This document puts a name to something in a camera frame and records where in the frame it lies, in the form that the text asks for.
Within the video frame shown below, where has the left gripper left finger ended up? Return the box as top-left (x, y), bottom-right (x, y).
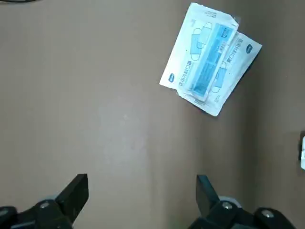
top-left (0, 173), bottom-right (89, 229)

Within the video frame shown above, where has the white blue face mask packet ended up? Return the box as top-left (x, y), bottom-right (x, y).
top-left (177, 32), bottom-right (263, 117)
top-left (159, 2), bottom-right (240, 104)

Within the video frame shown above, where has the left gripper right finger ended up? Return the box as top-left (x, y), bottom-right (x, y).
top-left (188, 175), bottom-right (295, 229)

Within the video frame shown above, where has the small white medicine box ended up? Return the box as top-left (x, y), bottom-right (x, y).
top-left (299, 130), bottom-right (305, 170)

